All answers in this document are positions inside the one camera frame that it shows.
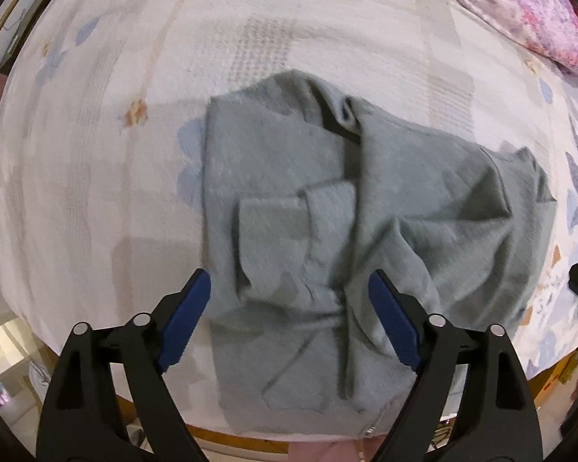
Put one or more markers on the wooden bed frame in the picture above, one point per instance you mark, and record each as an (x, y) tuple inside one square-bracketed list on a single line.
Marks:
[(231, 440)]

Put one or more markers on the leaf print bed sheet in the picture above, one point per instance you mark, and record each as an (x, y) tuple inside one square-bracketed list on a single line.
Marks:
[(125, 57)]

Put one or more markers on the grey hoodie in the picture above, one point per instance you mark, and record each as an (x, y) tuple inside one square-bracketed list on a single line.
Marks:
[(279, 163)]

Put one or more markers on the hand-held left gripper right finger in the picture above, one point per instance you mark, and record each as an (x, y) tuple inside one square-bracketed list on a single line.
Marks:
[(395, 317)]

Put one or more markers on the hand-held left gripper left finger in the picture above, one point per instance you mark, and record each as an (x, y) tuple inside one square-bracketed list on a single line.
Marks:
[(188, 317)]

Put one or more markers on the purple floral quilt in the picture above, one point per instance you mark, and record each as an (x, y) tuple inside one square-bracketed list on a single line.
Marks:
[(525, 5)]

